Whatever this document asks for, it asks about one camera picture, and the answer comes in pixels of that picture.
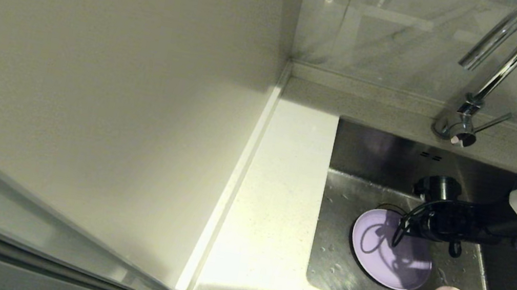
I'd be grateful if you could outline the lavender plastic plate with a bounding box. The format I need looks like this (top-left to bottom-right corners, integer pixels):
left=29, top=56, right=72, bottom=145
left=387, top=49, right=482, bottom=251
left=344, top=205, right=440, bottom=290

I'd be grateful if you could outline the chrome gooseneck faucet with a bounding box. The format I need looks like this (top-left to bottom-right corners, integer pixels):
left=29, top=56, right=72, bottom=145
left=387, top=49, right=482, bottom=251
left=429, top=0, right=517, bottom=157

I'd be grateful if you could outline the stainless steel sink basin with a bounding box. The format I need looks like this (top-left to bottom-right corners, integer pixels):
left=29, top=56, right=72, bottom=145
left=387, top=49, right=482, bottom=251
left=303, top=115, right=517, bottom=290

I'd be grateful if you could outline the round metal drain strainer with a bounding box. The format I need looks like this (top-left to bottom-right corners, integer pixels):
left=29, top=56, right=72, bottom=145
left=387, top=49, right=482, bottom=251
left=375, top=202, right=407, bottom=215

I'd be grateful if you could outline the stone backsplash upstand strip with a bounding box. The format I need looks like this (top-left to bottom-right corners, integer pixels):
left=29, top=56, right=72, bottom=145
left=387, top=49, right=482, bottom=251
left=284, top=61, right=517, bottom=141

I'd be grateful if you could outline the tall beige cabinet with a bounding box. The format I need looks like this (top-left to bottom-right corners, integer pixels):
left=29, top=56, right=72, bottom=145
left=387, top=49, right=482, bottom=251
left=0, top=0, right=304, bottom=290

